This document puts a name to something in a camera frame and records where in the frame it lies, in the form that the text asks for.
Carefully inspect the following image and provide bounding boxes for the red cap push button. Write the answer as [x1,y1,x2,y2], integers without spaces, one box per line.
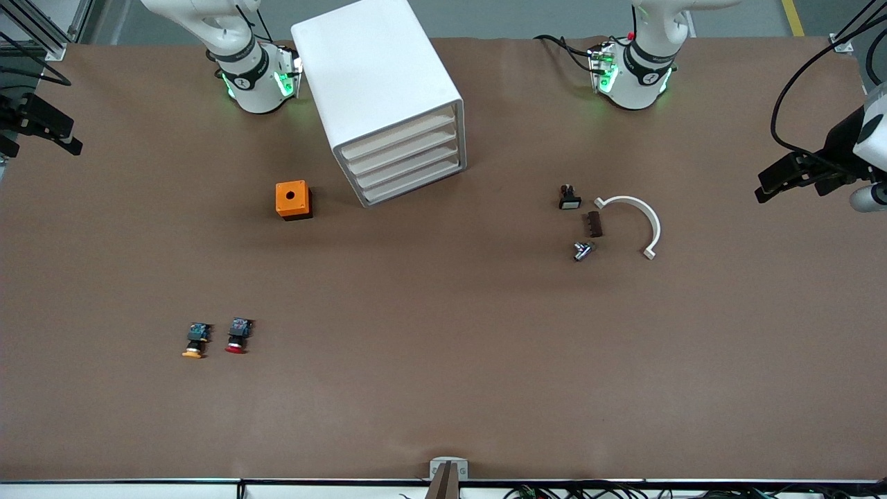
[225,318,254,355]

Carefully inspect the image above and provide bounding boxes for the white plastic drawer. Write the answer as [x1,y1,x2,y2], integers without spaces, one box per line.
[359,158,465,204]
[338,111,458,161]
[352,143,463,190]
[344,127,461,176]

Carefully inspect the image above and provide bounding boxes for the orange cap push button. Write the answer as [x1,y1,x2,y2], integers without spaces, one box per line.
[182,322,213,360]

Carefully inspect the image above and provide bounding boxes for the white drawer cabinet housing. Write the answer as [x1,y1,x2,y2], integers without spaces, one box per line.
[291,0,467,209]

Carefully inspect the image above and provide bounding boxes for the orange box with hole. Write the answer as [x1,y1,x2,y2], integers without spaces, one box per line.
[275,180,313,221]

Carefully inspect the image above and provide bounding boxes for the brown bar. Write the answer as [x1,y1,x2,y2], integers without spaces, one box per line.
[424,462,462,499]

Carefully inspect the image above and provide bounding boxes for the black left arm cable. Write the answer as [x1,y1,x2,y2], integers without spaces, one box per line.
[771,0,887,167]

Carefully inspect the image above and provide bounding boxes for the aluminium frame post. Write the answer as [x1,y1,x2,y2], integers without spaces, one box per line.
[0,0,94,62]
[829,0,887,53]

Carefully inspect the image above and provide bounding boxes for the white half-ring pipe clamp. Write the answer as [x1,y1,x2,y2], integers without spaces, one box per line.
[595,196,662,261]

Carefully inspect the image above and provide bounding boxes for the black base cable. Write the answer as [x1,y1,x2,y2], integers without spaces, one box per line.
[534,33,598,72]

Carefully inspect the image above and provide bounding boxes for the white table edge rail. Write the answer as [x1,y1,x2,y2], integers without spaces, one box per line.
[0,478,887,499]

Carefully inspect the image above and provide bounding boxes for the tangled black cables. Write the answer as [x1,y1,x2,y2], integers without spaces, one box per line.
[398,482,887,499]

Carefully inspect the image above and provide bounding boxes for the grey metal table bracket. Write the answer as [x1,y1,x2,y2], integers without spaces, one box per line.
[429,457,469,481]

